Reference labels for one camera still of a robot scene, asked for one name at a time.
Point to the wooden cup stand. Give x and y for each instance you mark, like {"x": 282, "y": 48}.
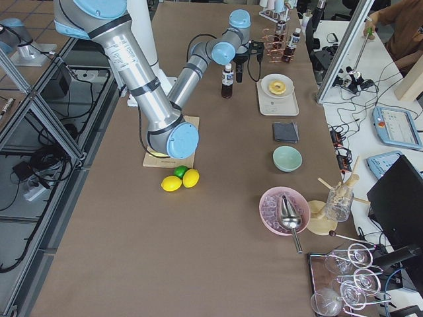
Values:
{"x": 319, "y": 223}

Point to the metal ice scoop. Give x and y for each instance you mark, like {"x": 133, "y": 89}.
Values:
{"x": 290, "y": 220}

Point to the aluminium frame post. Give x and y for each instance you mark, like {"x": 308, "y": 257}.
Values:
{"x": 354, "y": 26}

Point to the whole lemon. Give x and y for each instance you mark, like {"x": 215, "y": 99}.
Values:
{"x": 190, "y": 178}
{"x": 171, "y": 183}

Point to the green ceramic bowl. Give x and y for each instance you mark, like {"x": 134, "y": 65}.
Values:
{"x": 287, "y": 159}

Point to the copper wire bottle rack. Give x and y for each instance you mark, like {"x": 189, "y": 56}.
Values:
{"x": 274, "y": 45}

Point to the pink ice bowl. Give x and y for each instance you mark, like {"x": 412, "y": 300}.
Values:
{"x": 268, "y": 209}

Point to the black usb hub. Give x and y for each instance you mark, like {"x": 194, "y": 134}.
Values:
{"x": 342, "y": 153}

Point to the whole lemon lower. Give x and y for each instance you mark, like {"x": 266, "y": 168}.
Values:
{"x": 171, "y": 183}

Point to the tea bottle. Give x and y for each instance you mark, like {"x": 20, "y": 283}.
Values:
{"x": 227, "y": 81}
{"x": 280, "y": 25}
{"x": 291, "y": 45}

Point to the glass tumbler on stand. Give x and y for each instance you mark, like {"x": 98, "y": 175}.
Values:
{"x": 338, "y": 206}

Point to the wine glass rack tray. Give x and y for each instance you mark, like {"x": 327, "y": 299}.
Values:
{"x": 345, "y": 280}

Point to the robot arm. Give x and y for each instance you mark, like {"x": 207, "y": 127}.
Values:
{"x": 234, "y": 45}
{"x": 108, "y": 23}

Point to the green lime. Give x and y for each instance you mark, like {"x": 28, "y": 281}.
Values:
{"x": 180, "y": 171}

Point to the black monitor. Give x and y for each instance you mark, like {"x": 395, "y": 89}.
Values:
{"x": 396, "y": 202}

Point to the white round plate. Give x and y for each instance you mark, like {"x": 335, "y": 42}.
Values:
{"x": 272, "y": 77}

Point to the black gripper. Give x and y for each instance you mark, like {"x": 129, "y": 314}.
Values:
{"x": 239, "y": 61}

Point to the whole lemon upper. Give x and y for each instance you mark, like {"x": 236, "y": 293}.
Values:
{"x": 190, "y": 178}

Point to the glazed ring donut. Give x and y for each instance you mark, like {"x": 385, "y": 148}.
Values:
{"x": 277, "y": 87}

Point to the grey folded cloth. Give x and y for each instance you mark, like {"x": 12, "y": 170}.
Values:
{"x": 285, "y": 132}

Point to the wooden cutting board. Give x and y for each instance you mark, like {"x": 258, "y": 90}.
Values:
{"x": 185, "y": 138}

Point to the seated person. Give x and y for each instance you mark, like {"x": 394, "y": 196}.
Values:
{"x": 405, "y": 45}

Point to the blue teach pendant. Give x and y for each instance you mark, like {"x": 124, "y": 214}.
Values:
{"x": 396, "y": 127}
{"x": 379, "y": 164}

